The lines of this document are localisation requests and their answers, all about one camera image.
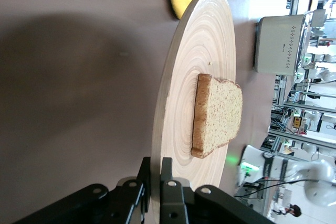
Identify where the black right base cable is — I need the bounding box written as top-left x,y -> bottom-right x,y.
233,178 -> 318,199

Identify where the brown table cover sheet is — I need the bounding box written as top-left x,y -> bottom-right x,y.
0,0 -> 292,224

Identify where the cream and chrome toaster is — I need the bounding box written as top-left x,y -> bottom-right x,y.
253,13 -> 308,77

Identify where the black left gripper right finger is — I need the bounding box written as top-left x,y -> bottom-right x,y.
160,156 -> 274,224

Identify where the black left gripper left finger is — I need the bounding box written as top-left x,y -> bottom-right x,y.
15,156 -> 152,224

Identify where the person in background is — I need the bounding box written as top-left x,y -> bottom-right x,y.
285,204 -> 302,219

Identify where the round wooden plate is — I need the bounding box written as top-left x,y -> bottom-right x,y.
151,0 -> 236,224

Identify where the slice of toast bread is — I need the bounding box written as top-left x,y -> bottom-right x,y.
191,73 -> 244,159

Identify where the aluminium frame rack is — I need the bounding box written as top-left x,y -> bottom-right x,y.
267,0 -> 336,151

